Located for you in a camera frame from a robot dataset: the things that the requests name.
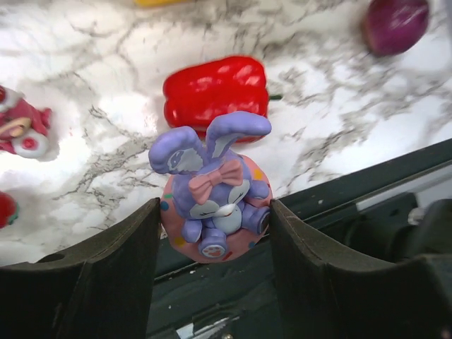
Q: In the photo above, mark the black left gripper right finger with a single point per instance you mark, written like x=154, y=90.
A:
x=328, y=290

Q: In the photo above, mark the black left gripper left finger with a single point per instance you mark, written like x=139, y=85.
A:
x=98, y=288

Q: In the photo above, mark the purple bunny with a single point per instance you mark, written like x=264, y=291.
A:
x=215, y=206

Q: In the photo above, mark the red strawberry toy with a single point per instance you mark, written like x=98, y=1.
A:
x=9, y=210

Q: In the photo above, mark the pink bear cake toy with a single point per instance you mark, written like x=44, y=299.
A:
x=24, y=128

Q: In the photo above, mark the red bell pepper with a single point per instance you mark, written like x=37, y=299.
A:
x=194, y=96

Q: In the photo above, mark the purple onion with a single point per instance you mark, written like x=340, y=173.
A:
x=392, y=27

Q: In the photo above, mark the yellow plastic basket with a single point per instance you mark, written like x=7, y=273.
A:
x=154, y=3

